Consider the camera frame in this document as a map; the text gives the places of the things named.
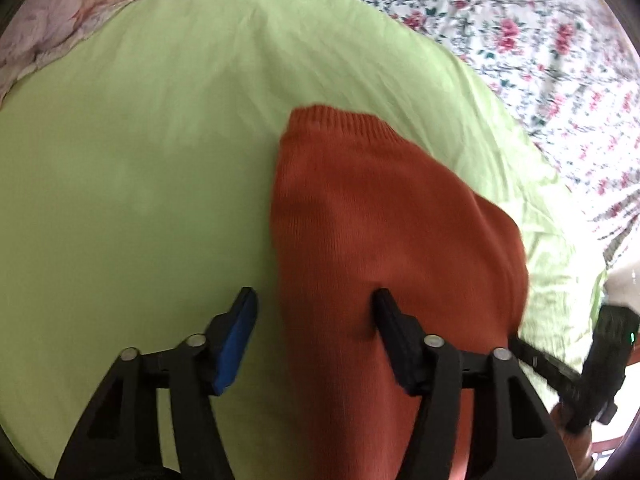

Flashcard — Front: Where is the light green bed sheet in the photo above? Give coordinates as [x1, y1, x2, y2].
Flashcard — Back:
[0, 0, 608, 480]

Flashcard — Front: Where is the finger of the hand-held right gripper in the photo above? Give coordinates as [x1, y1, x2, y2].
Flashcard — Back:
[509, 335, 588, 411]

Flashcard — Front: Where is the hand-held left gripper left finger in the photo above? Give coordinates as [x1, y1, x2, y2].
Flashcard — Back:
[54, 287, 259, 480]

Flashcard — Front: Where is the orange knitted sweater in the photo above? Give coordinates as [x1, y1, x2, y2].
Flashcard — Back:
[270, 104, 531, 480]

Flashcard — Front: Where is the person's right hand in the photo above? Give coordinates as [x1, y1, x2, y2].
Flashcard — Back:
[552, 400, 598, 480]

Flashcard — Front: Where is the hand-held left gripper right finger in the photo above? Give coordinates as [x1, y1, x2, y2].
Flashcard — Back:
[372, 288, 576, 480]

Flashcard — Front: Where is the pastel floral pillow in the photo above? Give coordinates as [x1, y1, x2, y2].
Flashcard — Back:
[0, 0, 216, 106]

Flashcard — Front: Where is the white pink floral quilt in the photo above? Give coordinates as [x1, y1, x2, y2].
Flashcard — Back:
[245, 0, 640, 261]

